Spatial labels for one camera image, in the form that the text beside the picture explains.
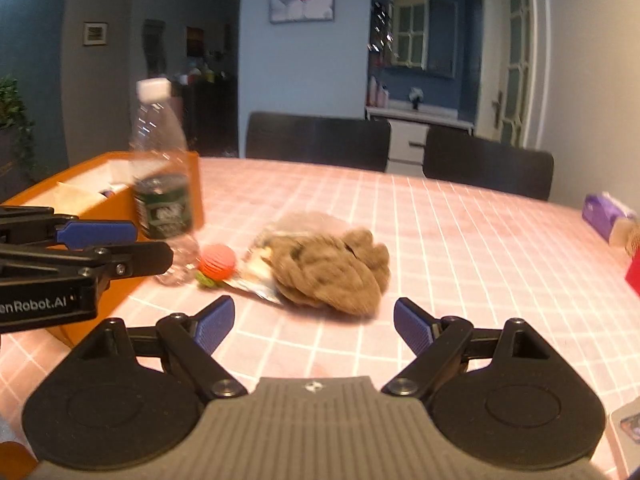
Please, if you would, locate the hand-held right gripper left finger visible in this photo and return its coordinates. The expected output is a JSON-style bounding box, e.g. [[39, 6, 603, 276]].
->
[[75, 295, 249, 401]]

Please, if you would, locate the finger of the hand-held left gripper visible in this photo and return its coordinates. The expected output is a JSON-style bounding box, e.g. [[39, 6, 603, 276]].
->
[[0, 206, 138, 251], [0, 241, 174, 286]]

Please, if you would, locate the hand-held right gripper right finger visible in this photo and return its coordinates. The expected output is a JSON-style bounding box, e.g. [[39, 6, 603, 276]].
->
[[381, 297, 553, 401]]

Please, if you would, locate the clear plastic bag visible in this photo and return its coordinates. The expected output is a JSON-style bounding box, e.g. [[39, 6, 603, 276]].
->
[[220, 210, 351, 306]]

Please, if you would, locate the orange crochet ball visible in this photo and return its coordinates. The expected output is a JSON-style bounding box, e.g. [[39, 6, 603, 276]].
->
[[195, 244, 237, 289]]

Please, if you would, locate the orange cardboard box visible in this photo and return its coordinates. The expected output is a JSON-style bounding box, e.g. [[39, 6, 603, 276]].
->
[[0, 151, 205, 348]]

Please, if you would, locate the pink checked tablecloth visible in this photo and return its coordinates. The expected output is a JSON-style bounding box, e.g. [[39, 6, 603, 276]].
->
[[0, 156, 640, 480]]

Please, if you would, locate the clear plastic water bottle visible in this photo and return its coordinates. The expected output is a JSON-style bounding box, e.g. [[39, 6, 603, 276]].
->
[[129, 78, 202, 287]]

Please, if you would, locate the green potted plant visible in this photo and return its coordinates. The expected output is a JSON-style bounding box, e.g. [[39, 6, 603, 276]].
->
[[0, 74, 38, 196]]

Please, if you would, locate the dark sideboard cabinet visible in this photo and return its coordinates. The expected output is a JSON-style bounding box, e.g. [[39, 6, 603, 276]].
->
[[172, 77, 238, 157]]

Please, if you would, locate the black dining chair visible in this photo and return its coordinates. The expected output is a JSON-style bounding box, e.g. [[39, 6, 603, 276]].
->
[[422, 124, 555, 202], [245, 111, 392, 173]]

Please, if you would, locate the white vanity cabinet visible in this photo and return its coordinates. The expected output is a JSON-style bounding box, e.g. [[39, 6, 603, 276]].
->
[[365, 100, 475, 177]]

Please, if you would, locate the small framed picture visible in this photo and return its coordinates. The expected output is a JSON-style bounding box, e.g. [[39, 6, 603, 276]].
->
[[83, 21, 109, 47]]

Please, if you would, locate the dark framed picture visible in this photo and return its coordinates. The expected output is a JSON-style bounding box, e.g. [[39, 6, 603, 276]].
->
[[186, 26, 206, 58]]

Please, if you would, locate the purple tissue pack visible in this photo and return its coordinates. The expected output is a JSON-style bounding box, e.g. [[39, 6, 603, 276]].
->
[[581, 191, 638, 247]]

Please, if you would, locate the red box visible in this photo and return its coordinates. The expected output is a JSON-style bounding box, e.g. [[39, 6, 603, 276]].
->
[[625, 250, 640, 297]]

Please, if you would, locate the small flat grey device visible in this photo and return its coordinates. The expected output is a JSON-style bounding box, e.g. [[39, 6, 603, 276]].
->
[[609, 405, 640, 466]]

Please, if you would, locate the white glazed door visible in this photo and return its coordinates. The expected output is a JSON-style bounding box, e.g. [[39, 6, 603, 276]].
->
[[475, 0, 546, 148]]

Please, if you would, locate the dark wall ornament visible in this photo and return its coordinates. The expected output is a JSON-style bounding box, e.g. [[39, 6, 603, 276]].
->
[[142, 19, 166, 76]]

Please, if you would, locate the wall mirror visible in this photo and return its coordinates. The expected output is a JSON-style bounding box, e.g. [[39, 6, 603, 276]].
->
[[370, 0, 458, 80]]

